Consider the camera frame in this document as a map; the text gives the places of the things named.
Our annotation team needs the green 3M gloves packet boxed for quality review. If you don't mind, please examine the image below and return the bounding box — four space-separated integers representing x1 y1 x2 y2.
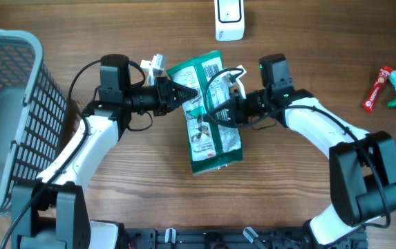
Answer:
167 50 243 175

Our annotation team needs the red white snack packet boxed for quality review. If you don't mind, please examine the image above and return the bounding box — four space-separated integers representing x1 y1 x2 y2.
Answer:
362 64 393 113

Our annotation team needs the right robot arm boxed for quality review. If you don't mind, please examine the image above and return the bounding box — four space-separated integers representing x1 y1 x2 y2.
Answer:
203 53 396 248

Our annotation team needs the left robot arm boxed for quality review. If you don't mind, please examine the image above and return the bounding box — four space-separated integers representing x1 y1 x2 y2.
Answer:
1 54 198 248

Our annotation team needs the white barcode scanner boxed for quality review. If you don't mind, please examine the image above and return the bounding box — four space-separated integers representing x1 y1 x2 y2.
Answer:
214 0 245 42

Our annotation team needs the grey mesh shopping basket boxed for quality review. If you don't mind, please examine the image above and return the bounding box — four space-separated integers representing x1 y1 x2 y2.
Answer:
0 29 68 216

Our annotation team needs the black left camera cable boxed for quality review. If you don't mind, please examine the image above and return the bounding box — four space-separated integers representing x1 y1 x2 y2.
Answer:
0 59 102 249

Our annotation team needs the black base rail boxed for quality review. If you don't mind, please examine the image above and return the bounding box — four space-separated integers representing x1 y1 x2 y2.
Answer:
114 226 368 249

